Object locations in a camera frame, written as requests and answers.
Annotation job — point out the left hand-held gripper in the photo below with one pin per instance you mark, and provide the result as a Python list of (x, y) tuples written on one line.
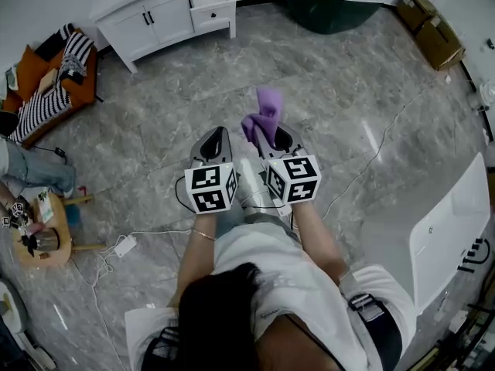
[(210, 191)]

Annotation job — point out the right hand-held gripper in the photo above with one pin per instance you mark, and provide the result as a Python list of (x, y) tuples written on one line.
[(295, 180)]

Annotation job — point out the purple cloth item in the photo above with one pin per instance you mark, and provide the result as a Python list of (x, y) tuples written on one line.
[(267, 110)]

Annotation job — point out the person's left forearm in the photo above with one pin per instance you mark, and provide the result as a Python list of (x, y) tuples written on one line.
[(193, 261)]

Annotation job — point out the person's right forearm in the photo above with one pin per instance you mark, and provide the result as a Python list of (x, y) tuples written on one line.
[(319, 242)]

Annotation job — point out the white sink cabinet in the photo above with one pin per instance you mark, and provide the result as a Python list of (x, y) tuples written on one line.
[(170, 21)]

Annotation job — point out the person's grey trousers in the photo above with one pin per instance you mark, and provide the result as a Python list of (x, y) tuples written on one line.
[(251, 211)]

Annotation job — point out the white power adapter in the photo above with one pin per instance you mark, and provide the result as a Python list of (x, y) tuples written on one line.
[(125, 246)]

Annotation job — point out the person's white shirt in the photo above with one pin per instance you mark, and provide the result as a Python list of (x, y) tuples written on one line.
[(301, 284)]

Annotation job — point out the round wooden stool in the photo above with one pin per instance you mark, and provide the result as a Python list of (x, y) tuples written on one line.
[(58, 215)]

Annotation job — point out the white bathtub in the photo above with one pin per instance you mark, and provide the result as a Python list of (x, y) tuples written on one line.
[(448, 230)]

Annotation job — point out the orange sofa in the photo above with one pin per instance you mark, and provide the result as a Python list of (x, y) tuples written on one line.
[(83, 87)]

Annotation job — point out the metal cup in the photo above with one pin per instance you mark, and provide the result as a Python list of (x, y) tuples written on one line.
[(46, 240)]

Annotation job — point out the dark green round tub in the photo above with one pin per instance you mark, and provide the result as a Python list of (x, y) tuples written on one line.
[(328, 12)]

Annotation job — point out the black white striped blanket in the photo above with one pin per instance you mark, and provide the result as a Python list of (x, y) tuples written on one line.
[(42, 108)]

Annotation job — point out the black faucet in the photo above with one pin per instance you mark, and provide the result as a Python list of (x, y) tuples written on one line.
[(477, 253)]

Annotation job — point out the brown cardboard box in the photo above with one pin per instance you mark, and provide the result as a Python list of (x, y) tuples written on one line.
[(415, 10), (439, 45)]

